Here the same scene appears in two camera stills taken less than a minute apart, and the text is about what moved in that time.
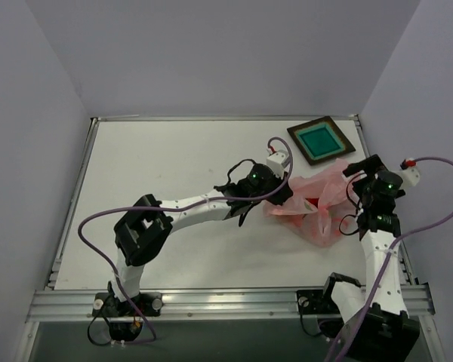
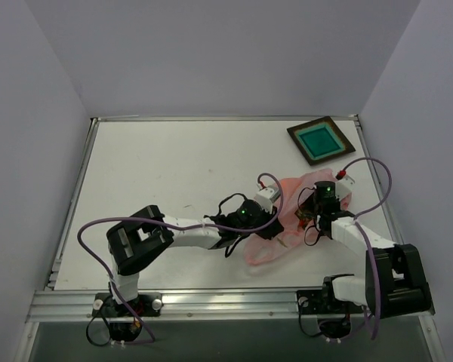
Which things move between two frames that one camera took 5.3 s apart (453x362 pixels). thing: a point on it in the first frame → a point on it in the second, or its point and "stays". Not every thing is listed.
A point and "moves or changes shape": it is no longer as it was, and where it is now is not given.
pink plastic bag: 318,204 moves or changes shape
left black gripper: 281,192 → 271,226
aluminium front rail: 78,304 stays
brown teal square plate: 320,140 stays
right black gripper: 363,166 → 307,213
